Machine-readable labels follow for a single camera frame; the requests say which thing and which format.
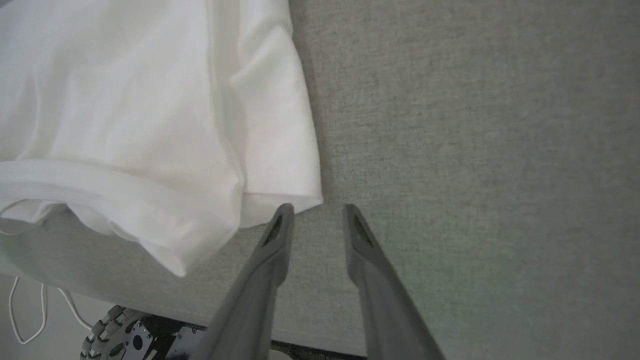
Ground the white long-sleeve garment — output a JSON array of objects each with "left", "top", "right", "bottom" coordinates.
[{"left": 0, "top": 0, "right": 325, "bottom": 279}]

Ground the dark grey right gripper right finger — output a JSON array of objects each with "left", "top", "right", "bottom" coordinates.
[{"left": 343, "top": 203, "right": 447, "bottom": 360}]

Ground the grey mecanum robot wheel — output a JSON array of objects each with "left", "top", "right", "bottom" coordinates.
[{"left": 80, "top": 304, "right": 153, "bottom": 360}]

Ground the thin white cable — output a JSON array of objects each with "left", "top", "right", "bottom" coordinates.
[{"left": 8, "top": 276, "right": 96, "bottom": 346}]

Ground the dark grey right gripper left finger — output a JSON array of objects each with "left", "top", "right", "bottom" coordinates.
[{"left": 196, "top": 202, "right": 296, "bottom": 360}]

